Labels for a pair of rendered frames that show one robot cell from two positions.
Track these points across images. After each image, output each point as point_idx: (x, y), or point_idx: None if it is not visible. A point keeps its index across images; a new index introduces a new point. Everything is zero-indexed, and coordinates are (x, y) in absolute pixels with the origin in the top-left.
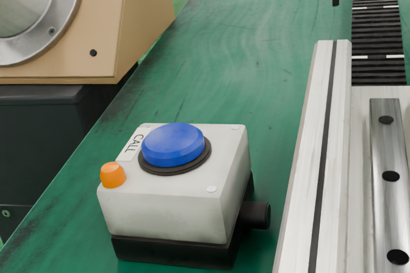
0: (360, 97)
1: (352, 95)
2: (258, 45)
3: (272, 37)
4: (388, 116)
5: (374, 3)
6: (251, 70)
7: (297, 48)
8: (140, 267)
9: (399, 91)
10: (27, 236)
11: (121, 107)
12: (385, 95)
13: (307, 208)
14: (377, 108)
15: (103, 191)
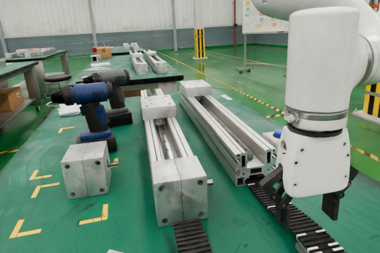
0: (258, 162)
1: (262, 162)
2: (372, 229)
3: (377, 240)
4: (244, 150)
5: (315, 236)
6: (342, 206)
7: (343, 229)
8: None
9: (249, 165)
10: None
11: (362, 177)
12: (252, 164)
13: (241, 122)
14: (248, 152)
15: None
